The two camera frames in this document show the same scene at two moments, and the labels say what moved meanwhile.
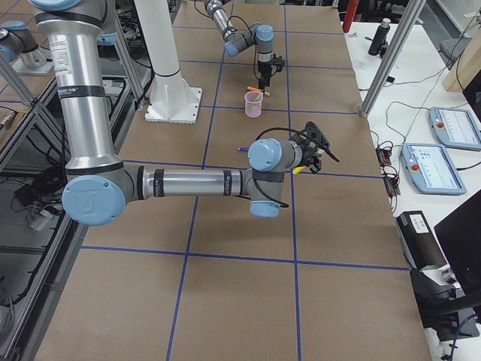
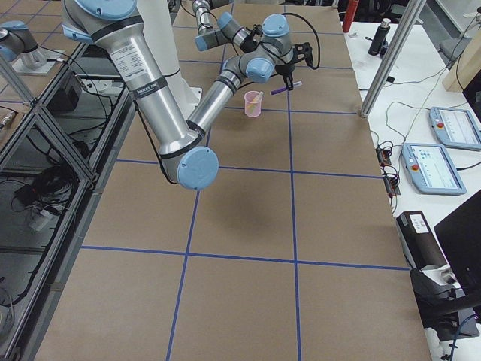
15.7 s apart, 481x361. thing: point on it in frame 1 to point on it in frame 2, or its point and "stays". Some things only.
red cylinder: [351, 11] stays
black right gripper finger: [317, 153] to [284, 77]
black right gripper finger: [316, 165] to [291, 80]
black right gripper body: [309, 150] to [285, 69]
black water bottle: [379, 37] stays
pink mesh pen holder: [253, 101] stays
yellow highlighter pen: [297, 170] to [258, 97]
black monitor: [460, 236] stays
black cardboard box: [417, 241] stays
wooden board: [466, 68] stays
